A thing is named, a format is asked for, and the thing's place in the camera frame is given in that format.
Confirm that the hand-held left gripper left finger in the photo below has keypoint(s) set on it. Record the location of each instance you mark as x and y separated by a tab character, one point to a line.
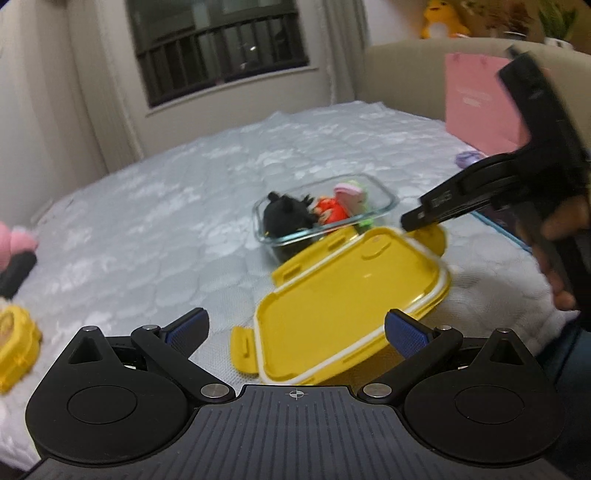
189	330

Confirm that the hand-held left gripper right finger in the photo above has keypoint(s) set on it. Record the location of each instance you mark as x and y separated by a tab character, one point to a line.
404	332

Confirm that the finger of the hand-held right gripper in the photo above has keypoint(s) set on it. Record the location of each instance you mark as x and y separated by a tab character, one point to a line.
438	203
498	168

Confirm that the clear glass container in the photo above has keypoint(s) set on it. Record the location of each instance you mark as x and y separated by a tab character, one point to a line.
383	203

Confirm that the yellow plastic container lid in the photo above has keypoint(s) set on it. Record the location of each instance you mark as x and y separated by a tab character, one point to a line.
332	304

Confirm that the black cat plush toy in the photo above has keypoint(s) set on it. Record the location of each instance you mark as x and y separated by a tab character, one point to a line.
286	214

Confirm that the person's right hand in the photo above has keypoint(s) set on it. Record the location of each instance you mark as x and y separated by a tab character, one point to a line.
568	217

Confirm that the small purple object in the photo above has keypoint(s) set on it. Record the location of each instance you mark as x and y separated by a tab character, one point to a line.
468	158

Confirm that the pink paper bag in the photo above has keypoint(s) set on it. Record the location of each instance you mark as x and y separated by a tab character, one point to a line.
475	106

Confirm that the grey quilted mattress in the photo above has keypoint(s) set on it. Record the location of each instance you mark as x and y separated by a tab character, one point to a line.
161	221

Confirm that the green potted plant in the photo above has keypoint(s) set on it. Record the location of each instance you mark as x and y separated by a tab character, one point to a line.
556	18

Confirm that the dried flower bunch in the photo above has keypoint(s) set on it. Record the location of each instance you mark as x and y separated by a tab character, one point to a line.
501	16

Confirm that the beige padded headboard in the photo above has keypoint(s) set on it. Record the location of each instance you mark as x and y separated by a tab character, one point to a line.
401	74

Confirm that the yellow duck plush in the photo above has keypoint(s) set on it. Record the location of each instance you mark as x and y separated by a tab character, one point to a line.
441	18

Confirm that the yellow toy box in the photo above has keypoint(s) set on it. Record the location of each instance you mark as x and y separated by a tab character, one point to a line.
16	346

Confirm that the person's blue trousers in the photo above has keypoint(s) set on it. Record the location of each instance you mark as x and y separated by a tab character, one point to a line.
570	397

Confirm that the white curtain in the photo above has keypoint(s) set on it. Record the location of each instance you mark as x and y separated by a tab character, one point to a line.
341	46
106	78

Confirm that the black cylindrical object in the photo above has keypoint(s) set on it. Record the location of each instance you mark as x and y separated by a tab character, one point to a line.
14	272

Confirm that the pink plush toy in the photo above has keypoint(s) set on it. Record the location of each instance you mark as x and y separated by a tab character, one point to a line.
14	240

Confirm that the dark barred window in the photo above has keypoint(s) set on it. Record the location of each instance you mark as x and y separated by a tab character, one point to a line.
207	50

